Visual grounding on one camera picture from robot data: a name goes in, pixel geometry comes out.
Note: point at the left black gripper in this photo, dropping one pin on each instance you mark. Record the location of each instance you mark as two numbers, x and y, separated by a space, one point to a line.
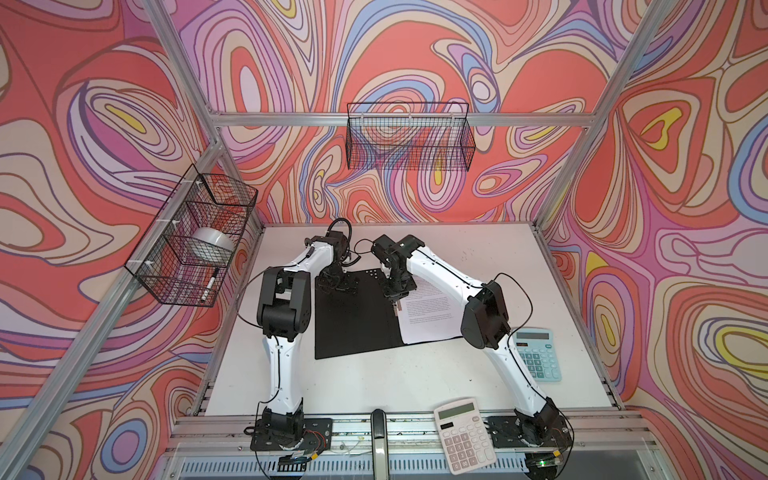
345 286

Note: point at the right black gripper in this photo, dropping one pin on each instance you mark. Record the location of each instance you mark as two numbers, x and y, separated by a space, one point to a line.
395 295

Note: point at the blue clip folder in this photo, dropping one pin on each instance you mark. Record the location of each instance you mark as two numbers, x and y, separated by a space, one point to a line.
355 323

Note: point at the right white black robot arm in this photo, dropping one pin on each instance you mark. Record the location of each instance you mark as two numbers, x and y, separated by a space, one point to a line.
484 325

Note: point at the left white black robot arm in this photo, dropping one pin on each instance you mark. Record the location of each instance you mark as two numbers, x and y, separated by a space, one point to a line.
284 311

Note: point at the black white marker pen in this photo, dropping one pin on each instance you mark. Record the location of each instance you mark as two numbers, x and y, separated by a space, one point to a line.
209 286

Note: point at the teal calculator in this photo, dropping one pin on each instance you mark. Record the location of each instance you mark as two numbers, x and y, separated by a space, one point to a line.
536 347

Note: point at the white desktop calculator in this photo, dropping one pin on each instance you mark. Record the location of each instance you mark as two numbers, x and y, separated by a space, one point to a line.
463 436

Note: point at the black wire basket back wall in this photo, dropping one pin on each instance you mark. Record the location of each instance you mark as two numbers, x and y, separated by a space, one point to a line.
409 136

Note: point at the black wire basket wall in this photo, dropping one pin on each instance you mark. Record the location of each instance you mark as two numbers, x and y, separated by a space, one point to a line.
409 136
171 265

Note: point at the black wire basket left wall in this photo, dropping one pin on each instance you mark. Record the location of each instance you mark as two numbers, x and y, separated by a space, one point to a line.
171 265

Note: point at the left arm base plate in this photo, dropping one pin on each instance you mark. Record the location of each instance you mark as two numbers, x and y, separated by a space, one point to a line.
313 436

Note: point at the black centre post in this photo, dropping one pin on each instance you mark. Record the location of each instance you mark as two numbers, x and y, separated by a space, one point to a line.
380 447

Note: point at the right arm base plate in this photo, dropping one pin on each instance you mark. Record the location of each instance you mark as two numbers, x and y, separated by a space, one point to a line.
509 431

